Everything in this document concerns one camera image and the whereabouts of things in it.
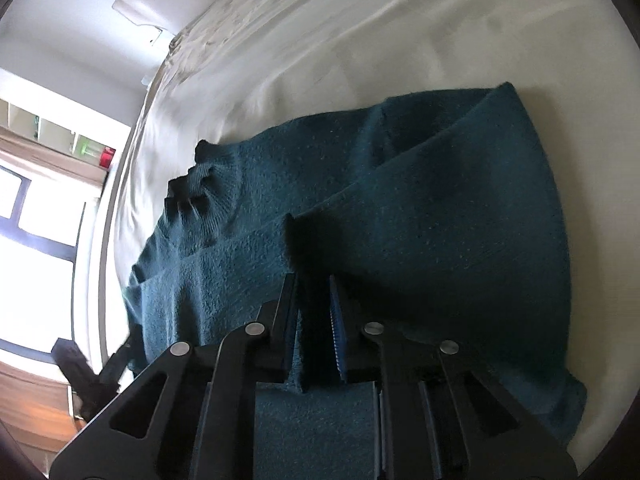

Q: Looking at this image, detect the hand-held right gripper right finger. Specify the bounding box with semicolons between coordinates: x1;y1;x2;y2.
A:
327;275;578;480

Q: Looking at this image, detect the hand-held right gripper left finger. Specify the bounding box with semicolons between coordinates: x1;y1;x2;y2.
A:
49;272;301;480

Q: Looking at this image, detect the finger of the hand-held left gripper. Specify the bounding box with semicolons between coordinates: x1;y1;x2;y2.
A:
97;327;146;386

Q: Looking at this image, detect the dark teal knit sweater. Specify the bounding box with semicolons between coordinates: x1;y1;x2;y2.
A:
122;81;588;480

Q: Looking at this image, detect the beige patterned blanket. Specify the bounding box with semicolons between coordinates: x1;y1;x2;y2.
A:
150;0;321;91

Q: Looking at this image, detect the bed with white sheet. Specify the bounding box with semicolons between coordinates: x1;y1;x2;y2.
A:
97;0;636;476

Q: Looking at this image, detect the window with dark frame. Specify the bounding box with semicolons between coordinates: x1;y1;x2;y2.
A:
0;165;81;351

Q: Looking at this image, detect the white wall shelf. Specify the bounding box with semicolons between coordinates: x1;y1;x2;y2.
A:
0;100;118;171

